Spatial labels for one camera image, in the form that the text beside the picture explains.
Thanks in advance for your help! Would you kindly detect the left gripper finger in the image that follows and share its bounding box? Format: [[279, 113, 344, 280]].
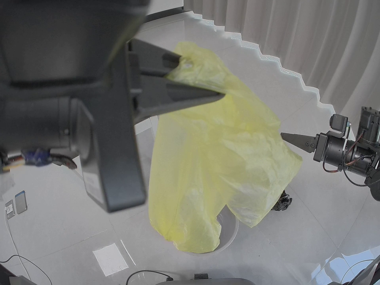
[[128, 38, 183, 78]]

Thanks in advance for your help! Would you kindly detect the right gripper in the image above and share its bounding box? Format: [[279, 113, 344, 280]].
[[313, 131, 351, 172]]

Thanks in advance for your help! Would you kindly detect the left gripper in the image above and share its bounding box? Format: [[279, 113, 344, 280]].
[[0, 41, 228, 214]]

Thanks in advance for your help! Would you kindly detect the black plastic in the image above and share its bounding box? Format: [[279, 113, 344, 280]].
[[271, 190, 293, 212]]

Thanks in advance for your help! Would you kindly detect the yellow plastic bag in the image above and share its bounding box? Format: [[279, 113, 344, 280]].
[[147, 41, 303, 254]]

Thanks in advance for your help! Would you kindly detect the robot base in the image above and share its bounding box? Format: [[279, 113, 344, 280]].
[[154, 273, 253, 285]]

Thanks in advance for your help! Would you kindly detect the white trash bin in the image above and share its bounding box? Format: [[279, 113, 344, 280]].
[[178, 209, 240, 256]]

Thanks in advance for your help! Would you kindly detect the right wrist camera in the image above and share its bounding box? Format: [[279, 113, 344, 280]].
[[329, 114, 350, 141]]

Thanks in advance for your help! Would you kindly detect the black cable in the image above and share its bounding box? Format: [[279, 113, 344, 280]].
[[323, 155, 370, 187], [126, 270, 174, 285]]

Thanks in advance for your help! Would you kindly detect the white cable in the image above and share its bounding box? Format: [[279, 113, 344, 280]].
[[4, 207, 19, 260]]

